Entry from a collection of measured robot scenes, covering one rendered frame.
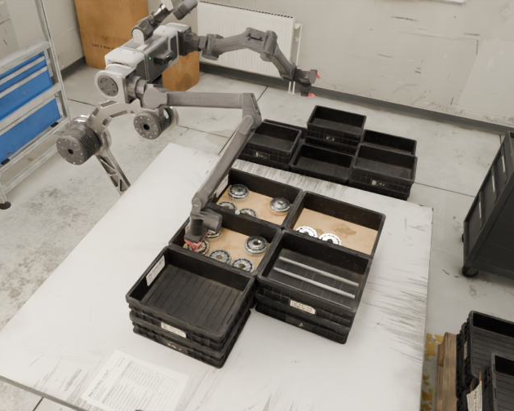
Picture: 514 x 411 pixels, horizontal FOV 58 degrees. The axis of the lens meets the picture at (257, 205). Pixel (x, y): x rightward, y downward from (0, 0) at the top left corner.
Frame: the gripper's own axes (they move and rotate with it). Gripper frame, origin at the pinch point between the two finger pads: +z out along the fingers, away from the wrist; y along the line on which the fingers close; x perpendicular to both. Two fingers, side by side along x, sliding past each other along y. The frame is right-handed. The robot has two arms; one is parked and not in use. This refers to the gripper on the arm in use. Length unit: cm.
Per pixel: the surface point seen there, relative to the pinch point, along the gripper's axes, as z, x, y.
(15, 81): 26, 188, 84
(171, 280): 3.5, 0.9, -18.8
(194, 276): 3.3, -6.0, -12.5
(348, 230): 3, -57, 44
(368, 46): 43, -6, 323
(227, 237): 4.4, -8.2, 13.3
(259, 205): 5.6, -12.4, 40.6
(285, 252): 2.8, -35.2, 17.1
